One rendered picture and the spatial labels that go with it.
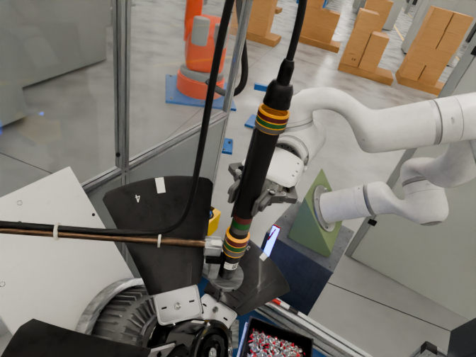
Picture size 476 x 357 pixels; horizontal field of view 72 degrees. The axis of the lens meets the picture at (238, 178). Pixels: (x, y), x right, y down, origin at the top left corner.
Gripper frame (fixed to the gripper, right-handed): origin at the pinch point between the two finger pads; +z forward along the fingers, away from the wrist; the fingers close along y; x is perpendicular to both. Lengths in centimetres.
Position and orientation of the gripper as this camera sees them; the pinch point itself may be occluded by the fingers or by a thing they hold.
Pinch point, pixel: (248, 197)
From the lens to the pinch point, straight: 53.3
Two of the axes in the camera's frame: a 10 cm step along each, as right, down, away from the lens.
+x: 2.1, -7.9, -5.8
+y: -8.5, -4.4, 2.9
